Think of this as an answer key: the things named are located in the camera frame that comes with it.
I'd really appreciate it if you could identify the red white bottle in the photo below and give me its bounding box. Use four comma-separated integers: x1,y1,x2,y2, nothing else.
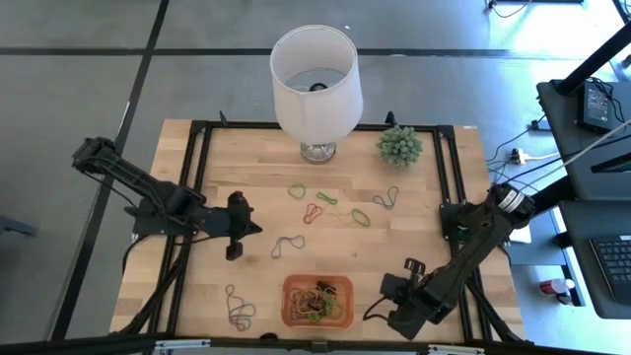
538,277,577,298

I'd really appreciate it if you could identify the pale yellow rubber band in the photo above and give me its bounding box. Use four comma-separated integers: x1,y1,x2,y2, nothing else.
327,202,356,224

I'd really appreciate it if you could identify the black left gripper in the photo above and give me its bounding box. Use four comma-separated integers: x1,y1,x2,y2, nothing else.
196,190,263,242

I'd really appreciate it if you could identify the long purple rubber band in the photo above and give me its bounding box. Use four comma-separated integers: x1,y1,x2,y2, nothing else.
225,283,257,332

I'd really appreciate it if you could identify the black camera cable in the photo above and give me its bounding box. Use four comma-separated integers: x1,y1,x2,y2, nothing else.
363,294,393,322

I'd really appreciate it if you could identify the black power adapter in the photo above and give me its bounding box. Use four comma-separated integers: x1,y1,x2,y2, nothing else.
581,81,617,132

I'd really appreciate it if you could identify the white shade table lamp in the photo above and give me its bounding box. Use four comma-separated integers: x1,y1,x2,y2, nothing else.
269,24,365,165

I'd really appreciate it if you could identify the red rubber band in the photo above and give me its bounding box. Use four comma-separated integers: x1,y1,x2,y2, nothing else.
302,202,324,225

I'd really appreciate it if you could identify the grey blue rubber band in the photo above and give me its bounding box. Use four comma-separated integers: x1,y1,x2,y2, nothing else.
270,234,307,260

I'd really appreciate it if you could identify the black desk with keyboard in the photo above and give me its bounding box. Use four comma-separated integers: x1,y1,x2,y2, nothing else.
559,199,631,320

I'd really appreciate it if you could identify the white box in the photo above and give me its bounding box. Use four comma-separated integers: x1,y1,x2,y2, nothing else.
507,224,534,247

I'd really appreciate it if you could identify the black diagonal pole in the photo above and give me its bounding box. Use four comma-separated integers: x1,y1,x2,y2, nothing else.
554,22,631,96

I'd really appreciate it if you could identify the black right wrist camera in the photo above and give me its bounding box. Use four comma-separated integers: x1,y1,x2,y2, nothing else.
380,273,410,303

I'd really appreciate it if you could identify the green artificial plant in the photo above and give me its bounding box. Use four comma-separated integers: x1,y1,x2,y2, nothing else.
377,124,424,170

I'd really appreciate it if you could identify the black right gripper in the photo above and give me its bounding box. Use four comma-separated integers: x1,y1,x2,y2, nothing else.
387,288,443,342

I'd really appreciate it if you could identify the white cable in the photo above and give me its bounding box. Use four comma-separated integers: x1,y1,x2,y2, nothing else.
522,117,631,189

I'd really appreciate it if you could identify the black rig beam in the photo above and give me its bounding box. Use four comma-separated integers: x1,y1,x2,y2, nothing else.
0,333,631,355

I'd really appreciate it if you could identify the black keyboard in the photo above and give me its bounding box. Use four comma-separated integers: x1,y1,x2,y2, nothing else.
590,235,631,305

